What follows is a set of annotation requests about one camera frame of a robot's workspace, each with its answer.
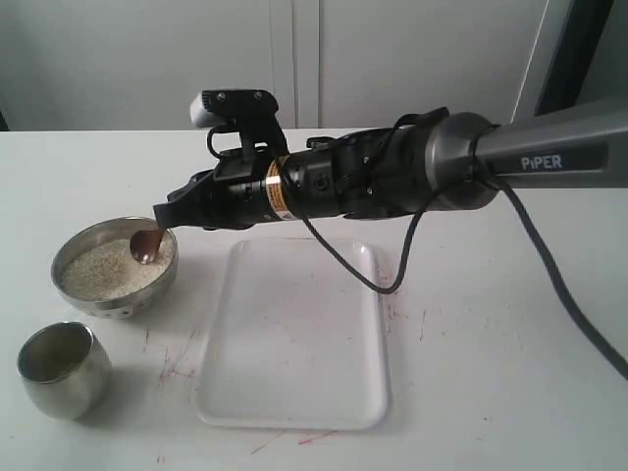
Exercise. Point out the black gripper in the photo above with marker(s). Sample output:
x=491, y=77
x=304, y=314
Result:
x=232, y=203

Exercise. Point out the brown wooden spoon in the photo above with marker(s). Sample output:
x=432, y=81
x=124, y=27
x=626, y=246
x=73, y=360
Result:
x=145, y=245

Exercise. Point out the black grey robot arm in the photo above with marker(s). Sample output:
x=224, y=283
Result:
x=434, y=161

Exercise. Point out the steel bowl of rice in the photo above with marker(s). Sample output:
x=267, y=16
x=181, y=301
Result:
x=95, y=272

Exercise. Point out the small steel cup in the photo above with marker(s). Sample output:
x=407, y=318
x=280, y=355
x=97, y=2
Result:
x=65, y=370

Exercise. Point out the white rectangular tray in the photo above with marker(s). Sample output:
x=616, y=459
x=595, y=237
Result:
x=295, y=343

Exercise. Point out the white cabinet doors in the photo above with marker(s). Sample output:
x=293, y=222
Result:
x=136, y=65

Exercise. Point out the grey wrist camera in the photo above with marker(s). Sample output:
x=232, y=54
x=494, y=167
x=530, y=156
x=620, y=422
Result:
x=251, y=113

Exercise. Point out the dark vertical post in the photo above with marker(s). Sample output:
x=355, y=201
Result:
x=573, y=55

